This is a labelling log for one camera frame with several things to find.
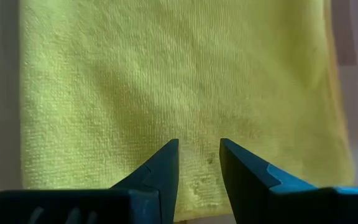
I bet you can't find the yellow microfiber towel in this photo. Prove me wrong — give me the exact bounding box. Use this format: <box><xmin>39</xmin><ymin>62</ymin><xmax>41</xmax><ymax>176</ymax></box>
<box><xmin>19</xmin><ymin>0</ymin><xmax>356</xmax><ymax>222</ymax></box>

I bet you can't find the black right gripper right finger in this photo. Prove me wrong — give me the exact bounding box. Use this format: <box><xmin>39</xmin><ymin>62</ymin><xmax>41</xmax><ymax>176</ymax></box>
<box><xmin>219</xmin><ymin>138</ymin><xmax>358</xmax><ymax>224</ymax></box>

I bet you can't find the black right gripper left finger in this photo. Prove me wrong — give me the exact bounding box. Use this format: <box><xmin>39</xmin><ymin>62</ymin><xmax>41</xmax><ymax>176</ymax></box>
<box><xmin>0</xmin><ymin>139</ymin><xmax>180</xmax><ymax>224</ymax></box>

